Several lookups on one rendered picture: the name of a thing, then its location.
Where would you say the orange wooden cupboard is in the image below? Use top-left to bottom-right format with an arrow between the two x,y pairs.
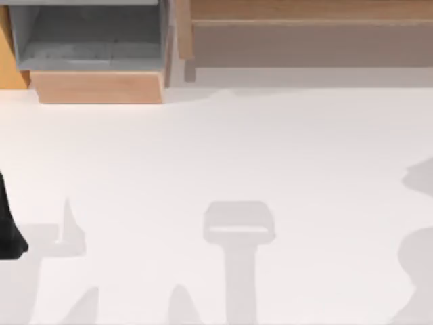
0,5 -> 32,91

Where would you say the pale wooden drawer front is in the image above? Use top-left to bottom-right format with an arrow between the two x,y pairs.
29,70 -> 164,104

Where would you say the wooden open shelf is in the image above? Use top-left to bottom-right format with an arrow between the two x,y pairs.
163,0 -> 433,89

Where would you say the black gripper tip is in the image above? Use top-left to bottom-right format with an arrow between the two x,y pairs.
0,173 -> 29,261

